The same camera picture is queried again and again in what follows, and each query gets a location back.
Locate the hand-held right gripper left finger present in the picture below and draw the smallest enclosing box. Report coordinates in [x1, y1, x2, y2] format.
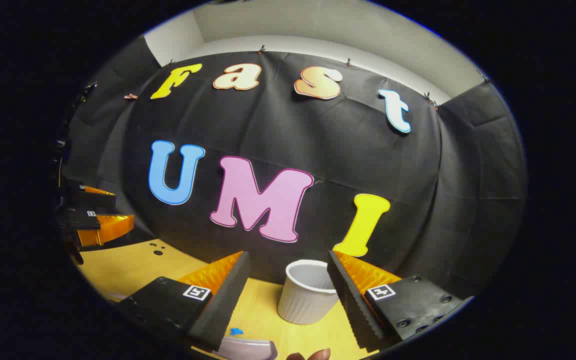
[117, 251, 252, 352]

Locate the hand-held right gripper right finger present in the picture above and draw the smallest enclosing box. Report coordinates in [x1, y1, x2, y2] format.
[326, 250, 475, 350]

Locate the lilac plastic dustpan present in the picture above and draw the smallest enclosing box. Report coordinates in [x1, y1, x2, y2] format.
[217, 336, 279, 360]

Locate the white ribbed garbage bin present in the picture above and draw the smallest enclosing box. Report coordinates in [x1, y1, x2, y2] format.
[277, 259, 341, 325]

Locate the yellow wooden desktop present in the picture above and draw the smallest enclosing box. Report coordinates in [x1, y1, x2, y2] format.
[75, 239, 384, 360]

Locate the small brown object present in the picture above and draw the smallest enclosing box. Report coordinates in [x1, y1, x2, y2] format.
[286, 348, 332, 360]

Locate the black backdrop cloth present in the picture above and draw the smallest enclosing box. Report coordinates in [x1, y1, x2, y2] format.
[60, 35, 528, 301]

